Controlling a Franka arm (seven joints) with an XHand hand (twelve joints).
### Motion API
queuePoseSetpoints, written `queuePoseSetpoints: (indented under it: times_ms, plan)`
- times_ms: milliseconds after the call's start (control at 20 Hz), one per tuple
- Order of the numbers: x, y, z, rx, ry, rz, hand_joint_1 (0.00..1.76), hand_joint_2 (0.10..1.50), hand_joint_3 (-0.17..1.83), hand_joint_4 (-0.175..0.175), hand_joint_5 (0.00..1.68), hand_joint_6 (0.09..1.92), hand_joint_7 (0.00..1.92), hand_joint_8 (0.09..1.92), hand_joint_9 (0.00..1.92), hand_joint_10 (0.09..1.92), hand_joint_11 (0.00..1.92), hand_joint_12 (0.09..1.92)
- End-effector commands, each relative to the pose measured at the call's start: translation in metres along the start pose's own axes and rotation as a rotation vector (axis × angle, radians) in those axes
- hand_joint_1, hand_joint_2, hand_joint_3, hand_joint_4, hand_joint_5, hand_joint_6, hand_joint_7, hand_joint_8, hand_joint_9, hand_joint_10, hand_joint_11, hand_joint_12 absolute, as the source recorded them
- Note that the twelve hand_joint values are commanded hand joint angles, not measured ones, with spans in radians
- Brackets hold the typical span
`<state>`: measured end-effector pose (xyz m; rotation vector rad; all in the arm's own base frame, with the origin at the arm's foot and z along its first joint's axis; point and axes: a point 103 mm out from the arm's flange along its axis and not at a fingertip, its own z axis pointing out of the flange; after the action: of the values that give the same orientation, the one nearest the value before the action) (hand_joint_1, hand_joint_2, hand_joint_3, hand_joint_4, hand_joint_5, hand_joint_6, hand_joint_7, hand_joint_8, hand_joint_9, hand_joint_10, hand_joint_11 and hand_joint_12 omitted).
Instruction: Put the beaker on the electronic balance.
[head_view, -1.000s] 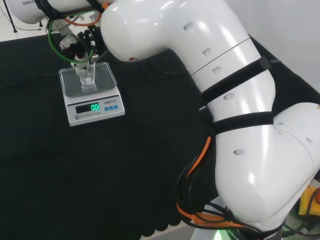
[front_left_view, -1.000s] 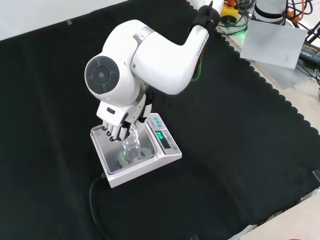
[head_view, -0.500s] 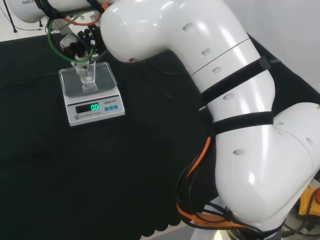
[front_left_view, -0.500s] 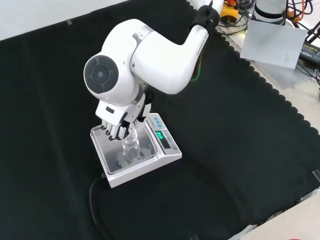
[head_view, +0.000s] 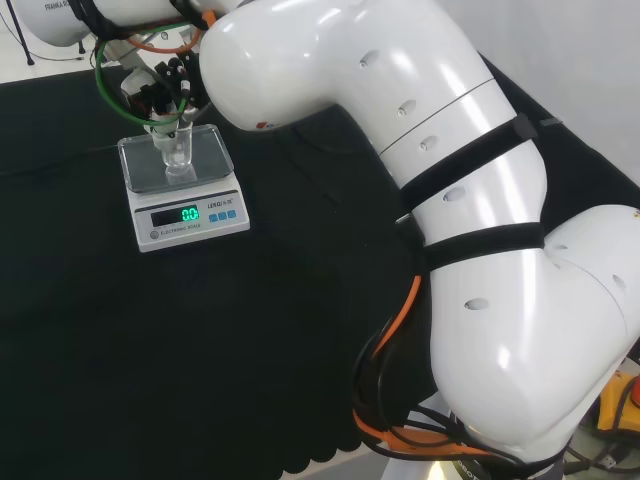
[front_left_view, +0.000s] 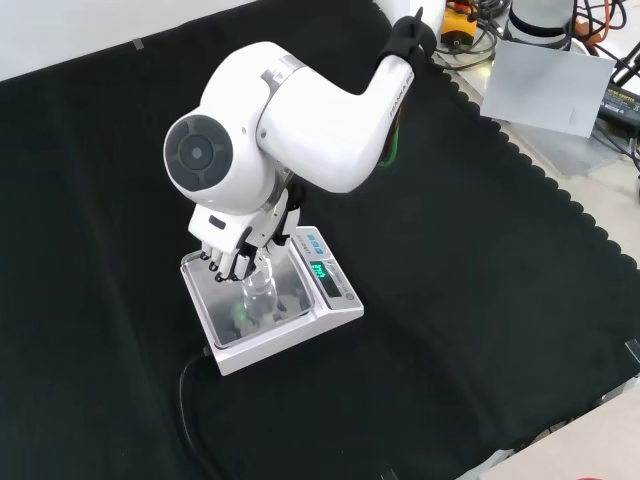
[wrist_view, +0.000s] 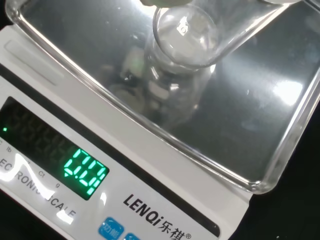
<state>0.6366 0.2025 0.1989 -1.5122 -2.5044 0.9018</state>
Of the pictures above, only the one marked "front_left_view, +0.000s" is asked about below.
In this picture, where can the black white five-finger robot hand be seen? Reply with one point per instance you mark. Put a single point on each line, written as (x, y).
(220, 227)

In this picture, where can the clear glass 100 mL beaker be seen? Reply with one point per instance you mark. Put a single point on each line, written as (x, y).
(259, 295)

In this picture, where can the white electronic balance steel pan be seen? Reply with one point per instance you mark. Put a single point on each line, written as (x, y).
(320, 295)

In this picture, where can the grey tape strip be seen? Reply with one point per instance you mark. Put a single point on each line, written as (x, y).
(633, 350)
(138, 44)

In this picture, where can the black bench cloth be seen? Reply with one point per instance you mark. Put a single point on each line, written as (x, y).
(475, 275)

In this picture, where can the yellow stop button box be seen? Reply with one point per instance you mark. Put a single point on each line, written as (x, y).
(460, 22)

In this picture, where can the black power adapter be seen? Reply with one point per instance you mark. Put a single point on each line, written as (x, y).
(620, 102)

